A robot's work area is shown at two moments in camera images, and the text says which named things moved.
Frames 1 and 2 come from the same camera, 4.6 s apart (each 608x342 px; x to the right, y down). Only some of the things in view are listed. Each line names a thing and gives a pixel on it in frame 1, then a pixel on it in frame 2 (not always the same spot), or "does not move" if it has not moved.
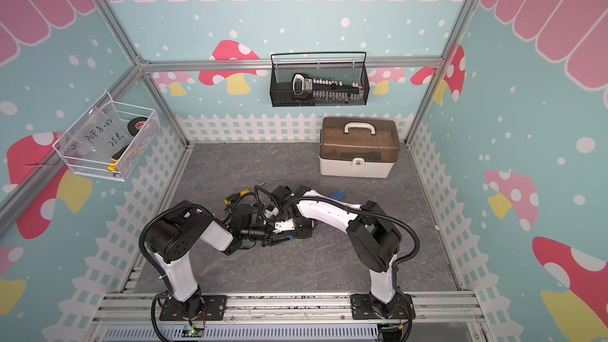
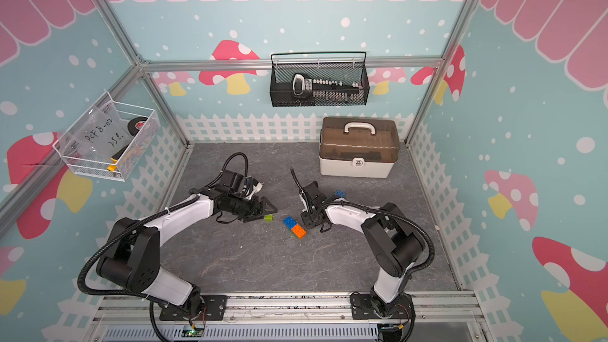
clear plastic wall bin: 110,139 does not move
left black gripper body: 254,234 -> 244,207
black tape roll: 135,124 does not move
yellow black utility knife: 115,158 does not move
